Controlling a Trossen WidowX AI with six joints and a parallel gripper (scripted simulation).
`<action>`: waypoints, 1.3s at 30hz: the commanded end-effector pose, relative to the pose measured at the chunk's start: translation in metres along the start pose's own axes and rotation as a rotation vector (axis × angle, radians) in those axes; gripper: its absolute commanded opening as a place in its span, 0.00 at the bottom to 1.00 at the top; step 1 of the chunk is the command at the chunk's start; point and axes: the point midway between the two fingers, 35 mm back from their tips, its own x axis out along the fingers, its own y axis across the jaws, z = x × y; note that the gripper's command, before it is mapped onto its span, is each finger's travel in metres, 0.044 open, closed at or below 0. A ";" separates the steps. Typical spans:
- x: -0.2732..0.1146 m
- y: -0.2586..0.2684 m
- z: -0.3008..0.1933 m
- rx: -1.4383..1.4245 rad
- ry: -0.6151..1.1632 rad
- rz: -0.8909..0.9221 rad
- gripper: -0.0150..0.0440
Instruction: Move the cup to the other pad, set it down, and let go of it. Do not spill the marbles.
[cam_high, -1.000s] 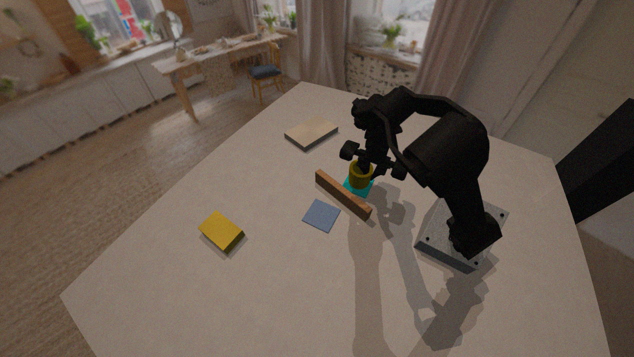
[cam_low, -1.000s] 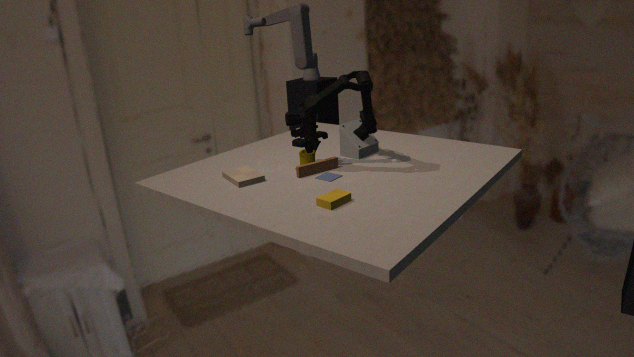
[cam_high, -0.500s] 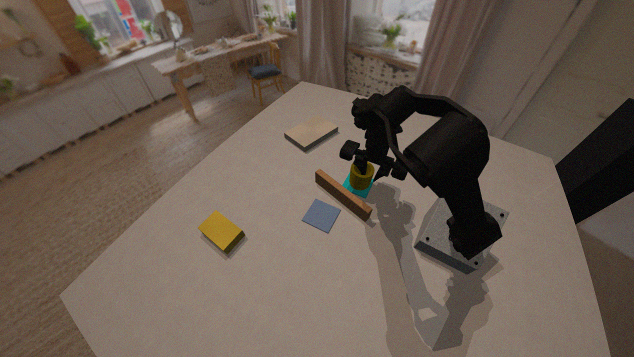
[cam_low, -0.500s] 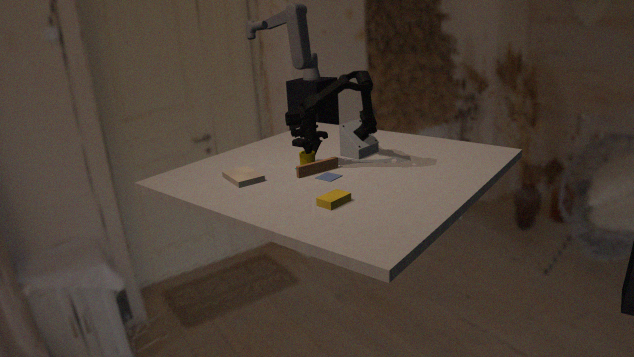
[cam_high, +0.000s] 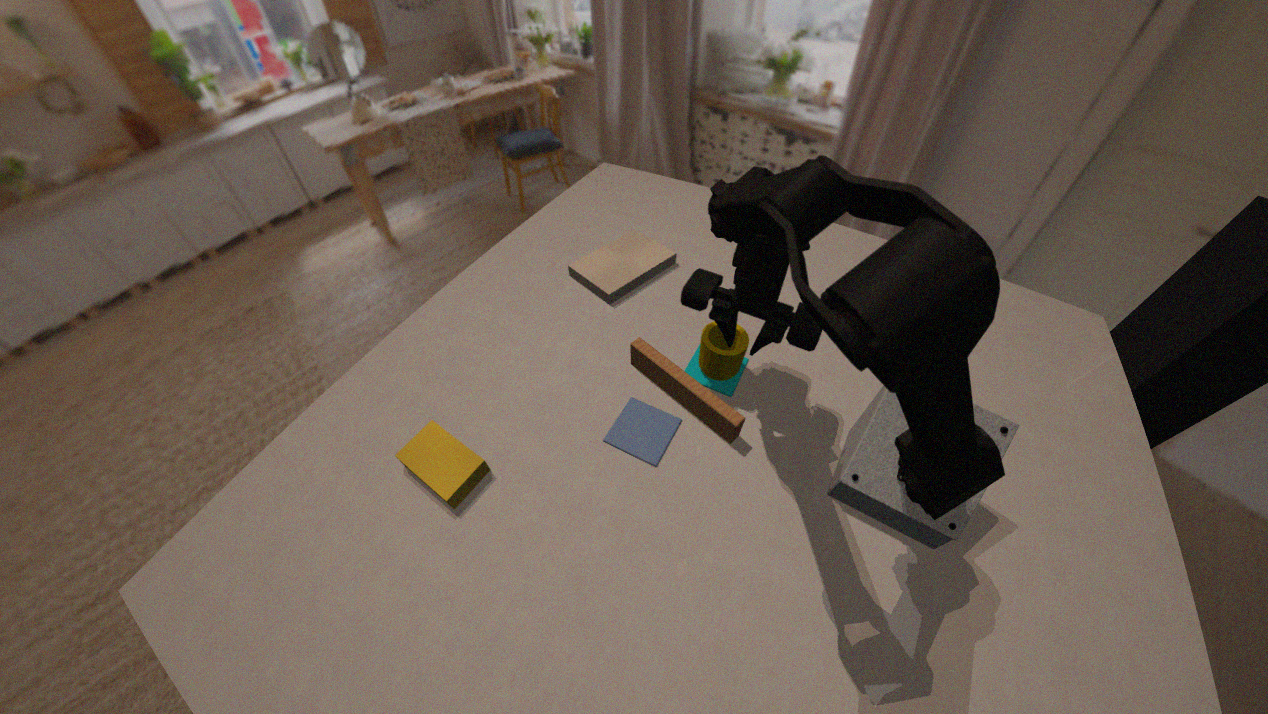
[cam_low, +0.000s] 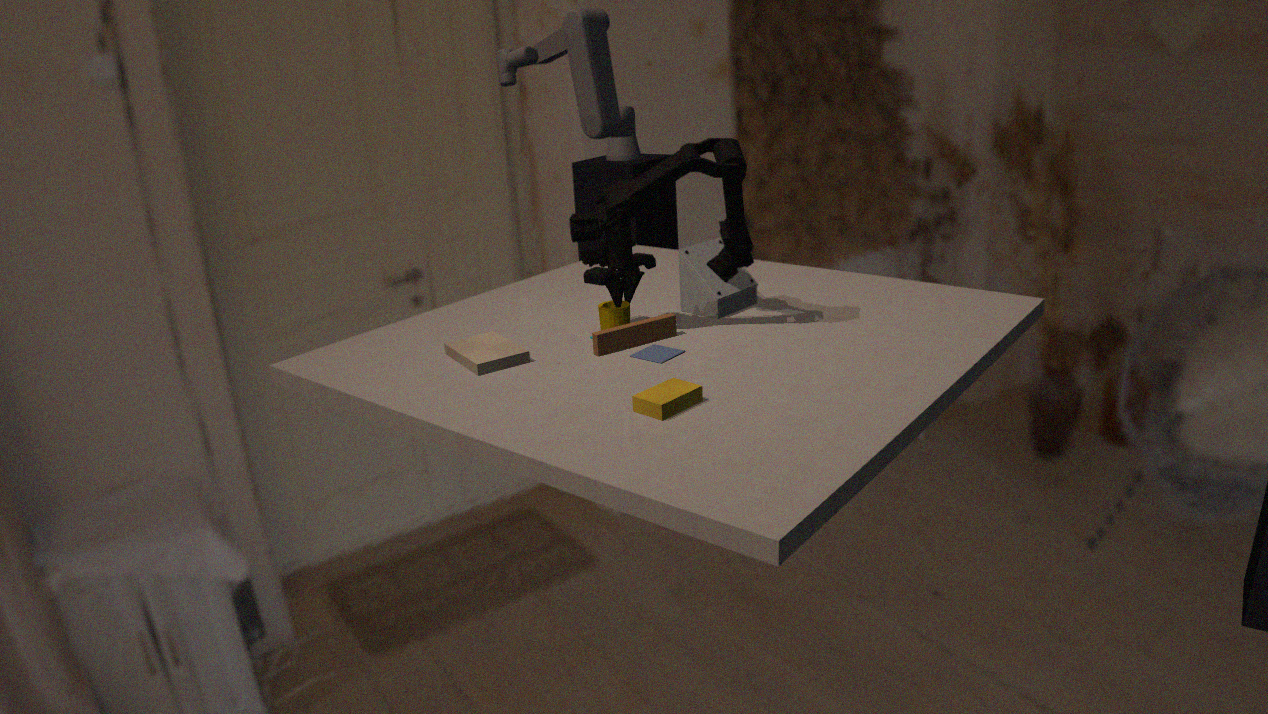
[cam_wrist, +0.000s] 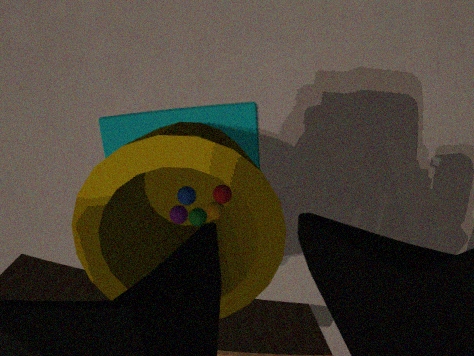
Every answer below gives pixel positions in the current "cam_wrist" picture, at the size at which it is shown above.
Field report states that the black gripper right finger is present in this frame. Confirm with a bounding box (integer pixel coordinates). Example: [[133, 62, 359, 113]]
[[298, 213, 474, 356]]

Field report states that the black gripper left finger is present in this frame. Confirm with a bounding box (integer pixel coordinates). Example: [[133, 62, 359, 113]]
[[0, 223, 221, 356]]

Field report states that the purple marble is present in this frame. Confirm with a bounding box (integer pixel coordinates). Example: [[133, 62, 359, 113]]
[[169, 206, 189, 223]]

